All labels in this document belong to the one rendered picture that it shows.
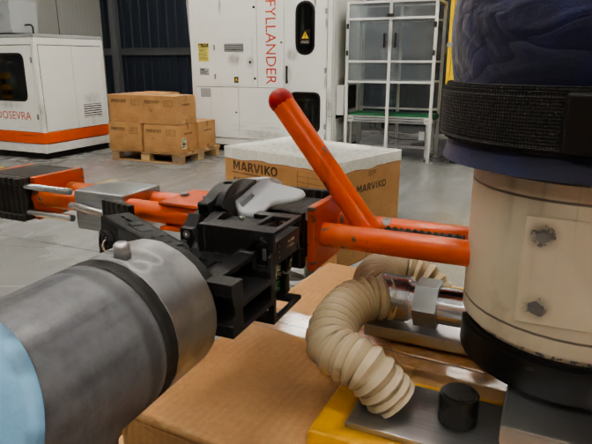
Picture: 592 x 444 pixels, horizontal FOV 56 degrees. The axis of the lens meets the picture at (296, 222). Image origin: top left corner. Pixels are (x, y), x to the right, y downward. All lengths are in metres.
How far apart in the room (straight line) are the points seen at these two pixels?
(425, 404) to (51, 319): 0.29
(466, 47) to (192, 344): 0.26
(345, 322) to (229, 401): 0.12
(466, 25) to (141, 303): 0.28
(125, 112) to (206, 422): 7.81
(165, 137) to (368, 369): 7.43
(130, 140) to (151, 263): 7.83
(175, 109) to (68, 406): 7.42
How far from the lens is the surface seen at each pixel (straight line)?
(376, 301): 0.50
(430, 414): 0.45
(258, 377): 0.53
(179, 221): 0.57
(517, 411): 0.43
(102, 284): 0.30
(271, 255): 0.39
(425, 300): 0.50
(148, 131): 7.95
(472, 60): 0.41
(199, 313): 0.33
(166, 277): 0.32
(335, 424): 0.44
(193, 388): 0.52
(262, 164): 2.19
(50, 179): 0.71
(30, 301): 0.29
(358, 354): 0.43
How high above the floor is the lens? 1.36
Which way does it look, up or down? 16 degrees down
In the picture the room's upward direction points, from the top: straight up
